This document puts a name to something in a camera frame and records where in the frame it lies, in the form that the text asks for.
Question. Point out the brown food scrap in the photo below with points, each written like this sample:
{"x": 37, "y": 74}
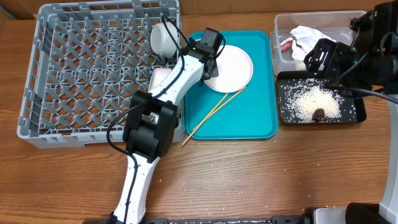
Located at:
{"x": 318, "y": 114}

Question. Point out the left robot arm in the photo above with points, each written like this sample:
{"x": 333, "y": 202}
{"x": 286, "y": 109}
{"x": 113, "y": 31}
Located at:
{"x": 151, "y": 119}

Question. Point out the clear plastic bin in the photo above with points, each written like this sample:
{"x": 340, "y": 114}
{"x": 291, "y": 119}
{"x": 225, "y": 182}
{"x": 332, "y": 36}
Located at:
{"x": 334, "y": 24}

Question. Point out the white napkin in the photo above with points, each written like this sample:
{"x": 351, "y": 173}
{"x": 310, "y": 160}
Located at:
{"x": 305, "y": 39}

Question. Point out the grey dishwasher rack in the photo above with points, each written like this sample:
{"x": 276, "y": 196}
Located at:
{"x": 87, "y": 60}

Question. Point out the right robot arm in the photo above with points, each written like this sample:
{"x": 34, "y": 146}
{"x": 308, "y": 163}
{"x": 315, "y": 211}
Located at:
{"x": 366, "y": 67}

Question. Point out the white rice pile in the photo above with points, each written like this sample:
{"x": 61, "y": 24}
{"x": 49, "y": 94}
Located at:
{"x": 314, "y": 101}

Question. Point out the grey bowl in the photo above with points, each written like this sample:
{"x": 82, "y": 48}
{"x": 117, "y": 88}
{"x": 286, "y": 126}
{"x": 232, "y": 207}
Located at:
{"x": 161, "y": 42}

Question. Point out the small white bowl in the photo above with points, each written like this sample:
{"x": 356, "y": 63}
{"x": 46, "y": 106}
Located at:
{"x": 158, "y": 76}

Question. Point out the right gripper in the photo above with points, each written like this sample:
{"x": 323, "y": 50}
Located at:
{"x": 315, "y": 56}

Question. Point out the red snack wrapper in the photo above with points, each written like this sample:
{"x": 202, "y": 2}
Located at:
{"x": 287, "y": 44}

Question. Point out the black plastic tray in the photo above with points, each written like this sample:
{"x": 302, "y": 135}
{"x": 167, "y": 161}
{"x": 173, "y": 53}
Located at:
{"x": 311, "y": 102}

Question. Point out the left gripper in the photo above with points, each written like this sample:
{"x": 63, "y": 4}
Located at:
{"x": 214, "y": 70}

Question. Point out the white plate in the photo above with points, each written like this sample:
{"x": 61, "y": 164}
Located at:
{"x": 235, "y": 70}

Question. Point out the wooden chopstick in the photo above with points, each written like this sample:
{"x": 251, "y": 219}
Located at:
{"x": 204, "y": 119}
{"x": 225, "y": 102}

